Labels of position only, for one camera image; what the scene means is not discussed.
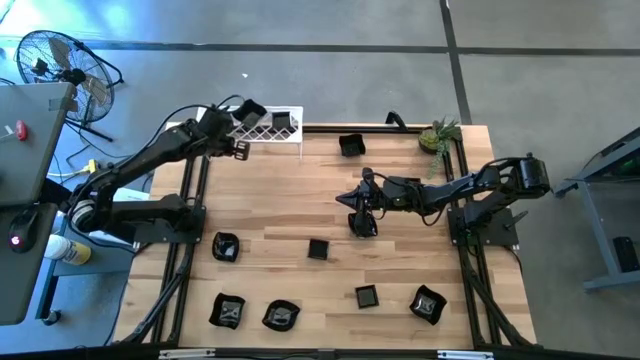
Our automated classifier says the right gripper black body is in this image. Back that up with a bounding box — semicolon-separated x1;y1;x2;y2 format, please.
370;175;426;214

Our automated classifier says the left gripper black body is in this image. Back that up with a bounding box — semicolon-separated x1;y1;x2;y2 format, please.
199;107;236;154

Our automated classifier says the white wire shelf rack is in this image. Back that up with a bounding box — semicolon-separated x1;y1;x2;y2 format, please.
194;104;305;160

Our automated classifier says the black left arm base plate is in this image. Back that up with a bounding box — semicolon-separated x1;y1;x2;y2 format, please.
133;205;207;245

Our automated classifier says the white yellow spray bottle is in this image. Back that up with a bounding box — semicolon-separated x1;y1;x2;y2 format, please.
43;233;93;266

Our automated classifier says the small black square dish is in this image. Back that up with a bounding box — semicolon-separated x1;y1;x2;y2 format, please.
271;111;293;133
307;238;331;262

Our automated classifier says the black flat device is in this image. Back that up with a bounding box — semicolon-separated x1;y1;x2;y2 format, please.
612;235;640;274

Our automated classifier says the black clamp hook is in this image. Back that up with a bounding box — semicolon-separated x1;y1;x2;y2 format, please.
384;110;409;132

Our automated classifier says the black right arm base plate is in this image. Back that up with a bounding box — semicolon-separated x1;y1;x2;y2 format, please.
447;205;529;247

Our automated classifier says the black wavy square plate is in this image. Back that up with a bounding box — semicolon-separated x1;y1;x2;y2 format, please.
408;284;449;327
208;292;247;331
348;212;380;239
211;231;241;263

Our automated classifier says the grey desk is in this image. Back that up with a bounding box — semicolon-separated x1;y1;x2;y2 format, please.
0;81;77;327

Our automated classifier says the black wavy round plate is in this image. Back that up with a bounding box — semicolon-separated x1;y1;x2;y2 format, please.
261;298;302;333

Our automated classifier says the grey desk foot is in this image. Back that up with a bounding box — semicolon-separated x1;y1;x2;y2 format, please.
34;214;135;327

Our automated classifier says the grey metal side table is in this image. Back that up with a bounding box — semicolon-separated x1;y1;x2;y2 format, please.
552;124;640;294

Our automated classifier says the silver metal bracket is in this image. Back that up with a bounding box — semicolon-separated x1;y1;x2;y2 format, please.
437;349;495;360
158;348;217;360

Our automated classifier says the black slanted stand beam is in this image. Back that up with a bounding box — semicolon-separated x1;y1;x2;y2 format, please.
37;177;76;211

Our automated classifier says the black aluminium table frame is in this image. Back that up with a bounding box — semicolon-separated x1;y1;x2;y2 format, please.
113;122;540;360

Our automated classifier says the potted green succulent plant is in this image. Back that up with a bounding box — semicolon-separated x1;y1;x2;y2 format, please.
417;115;464;180

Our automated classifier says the black deep square bowl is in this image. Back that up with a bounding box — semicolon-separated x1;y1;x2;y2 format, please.
338;133;367;158
232;98;268;129

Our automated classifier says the black computer mouse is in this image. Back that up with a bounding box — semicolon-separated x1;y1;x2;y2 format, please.
7;208;40;255

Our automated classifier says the black floor fan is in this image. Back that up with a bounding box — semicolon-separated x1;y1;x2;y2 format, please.
14;28;125;144

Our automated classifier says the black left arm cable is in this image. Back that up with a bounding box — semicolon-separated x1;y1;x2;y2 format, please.
147;93;247;151

